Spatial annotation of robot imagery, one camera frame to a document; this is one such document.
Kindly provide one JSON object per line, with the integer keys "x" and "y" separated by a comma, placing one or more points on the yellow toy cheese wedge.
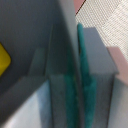
{"x": 5, "y": 59}

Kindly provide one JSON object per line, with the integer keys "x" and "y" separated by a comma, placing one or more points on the woven grey placemat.
{"x": 110, "y": 18}

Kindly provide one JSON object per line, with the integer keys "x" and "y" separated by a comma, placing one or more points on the grey pot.
{"x": 25, "y": 26}

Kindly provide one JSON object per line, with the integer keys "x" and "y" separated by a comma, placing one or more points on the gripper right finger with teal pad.
{"x": 97, "y": 70}

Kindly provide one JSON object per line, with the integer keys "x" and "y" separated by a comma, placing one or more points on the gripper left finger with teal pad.
{"x": 55, "y": 63}

